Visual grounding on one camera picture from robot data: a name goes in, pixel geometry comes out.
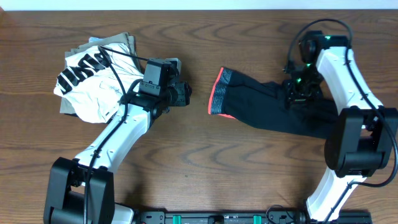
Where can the light blue folded garment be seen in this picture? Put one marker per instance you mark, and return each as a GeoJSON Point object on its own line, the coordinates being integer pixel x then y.
{"type": "Point", "coordinates": [94, 39]}

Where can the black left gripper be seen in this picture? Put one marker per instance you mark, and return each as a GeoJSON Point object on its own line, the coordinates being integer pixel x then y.
{"type": "Point", "coordinates": [182, 94]}

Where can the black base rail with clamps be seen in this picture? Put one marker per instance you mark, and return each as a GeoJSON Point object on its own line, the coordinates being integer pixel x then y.
{"type": "Point", "coordinates": [272, 217]}

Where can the white shirt with black print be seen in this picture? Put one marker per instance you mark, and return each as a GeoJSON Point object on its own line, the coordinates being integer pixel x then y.
{"type": "Point", "coordinates": [91, 81]}

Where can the black shorts with grey waistband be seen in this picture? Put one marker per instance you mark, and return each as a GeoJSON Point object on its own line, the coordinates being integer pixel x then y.
{"type": "Point", "coordinates": [265, 106]}

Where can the grey-beige folded garment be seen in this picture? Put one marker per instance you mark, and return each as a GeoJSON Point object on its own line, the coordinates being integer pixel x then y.
{"type": "Point", "coordinates": [124, 37]}

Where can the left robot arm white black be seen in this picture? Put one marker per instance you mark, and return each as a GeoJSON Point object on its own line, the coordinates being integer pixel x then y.
{"type": "Point", "coordinates": [81, 190]}

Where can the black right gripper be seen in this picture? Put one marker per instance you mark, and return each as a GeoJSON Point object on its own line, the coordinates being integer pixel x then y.
{"type": "Point", "coordinates": [295, 95]}

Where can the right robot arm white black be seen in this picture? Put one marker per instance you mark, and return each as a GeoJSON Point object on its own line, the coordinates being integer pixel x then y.
{"type": "Point", "coordinates": [364, 135]}

